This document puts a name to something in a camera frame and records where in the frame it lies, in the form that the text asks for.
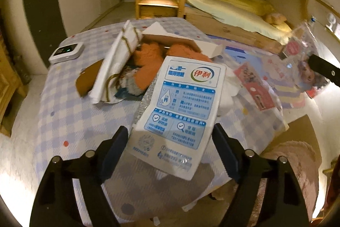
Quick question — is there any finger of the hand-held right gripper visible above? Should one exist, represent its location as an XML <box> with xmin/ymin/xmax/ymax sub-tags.
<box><xmin>308</xmin><ymin>54</ymin><xmax>340</xmax><ymax>86</ymax></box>

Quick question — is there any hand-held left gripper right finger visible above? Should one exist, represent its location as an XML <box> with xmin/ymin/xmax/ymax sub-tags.
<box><xmin>212</xmin><ymin>123</ymin><xmax>311</xmax><ymax>227</ymax></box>

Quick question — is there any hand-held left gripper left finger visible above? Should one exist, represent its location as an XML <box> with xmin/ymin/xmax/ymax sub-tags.
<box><xmin>29</xmin><ymin>125</ymin><xmax>129</xmax><ymax>227</ymax></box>

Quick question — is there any clear plastic pink printed package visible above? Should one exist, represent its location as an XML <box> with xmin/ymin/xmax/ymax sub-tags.
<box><xmin>279</xmin><ymin>21</ymin><xmax>330</xmax><ymax>98</ymax></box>

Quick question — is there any white blue printed milk pouch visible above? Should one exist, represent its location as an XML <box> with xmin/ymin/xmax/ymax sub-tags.
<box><xmin>125</xmin><ymin>55</ymin><xmax>227</xmax><ymax>181</ymax></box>

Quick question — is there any blue checkered dotted tablecloth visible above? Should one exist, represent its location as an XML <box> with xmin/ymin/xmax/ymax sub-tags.
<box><xmin>33</xmin><ymin>17</ymin><xmax>290</xmax><ymax>227</ymax></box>

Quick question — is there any white crumpled tissue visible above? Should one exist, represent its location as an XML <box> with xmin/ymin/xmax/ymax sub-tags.
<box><xmin>218</xmin><ymin>74</ymin><xmax>243</xmax><ymax>117</ymax></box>

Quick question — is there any pink printed card packet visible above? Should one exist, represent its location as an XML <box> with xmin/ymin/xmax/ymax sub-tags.
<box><xmin>234</xmin><ymin>61</ymin><xmax>277</xmax><ymax>112</ymax></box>

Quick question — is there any orange plush pillow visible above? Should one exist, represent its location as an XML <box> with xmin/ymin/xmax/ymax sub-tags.
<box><xmin>266</xmin><ymin>13</ymin><xmax>288</xmax><ymax>25</ymax></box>

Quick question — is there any brown curved flat piece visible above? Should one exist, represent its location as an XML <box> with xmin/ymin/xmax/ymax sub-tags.
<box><xmin>75</xmin><ymin>59</ymin><xmax>105</xmax><ymax>97</ymax></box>

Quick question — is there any wooden bunk bed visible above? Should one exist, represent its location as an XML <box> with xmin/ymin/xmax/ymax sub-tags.
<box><xmin>183</xmin><ymin>0</ymin><xmax>314</xmax><ymax>54</ymax></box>

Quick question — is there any white device with green lights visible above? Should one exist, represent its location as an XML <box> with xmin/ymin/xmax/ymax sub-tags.
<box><xmin>48</xmin><ymin>41</ymin><xmax>85</xmax><ymax>65</ymax></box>

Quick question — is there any pale yellow mattress sheet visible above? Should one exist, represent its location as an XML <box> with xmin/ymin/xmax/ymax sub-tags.
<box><xmin>186</xmin><ymin>0</ymin><xmax>293</xmax><ymax>44</ymax></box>

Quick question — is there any white cardboard box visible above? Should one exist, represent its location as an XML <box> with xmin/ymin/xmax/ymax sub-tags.
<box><xmin>142</xmin><ymin>22</ymin><xmax>225</xmax><ymax>59</ymax></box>

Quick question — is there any wooden cabinet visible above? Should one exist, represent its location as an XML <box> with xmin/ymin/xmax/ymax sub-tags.
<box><xmin>0</xmin><ymin>11</ymin><xmax>30</xmax><ymax>137</ymax></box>

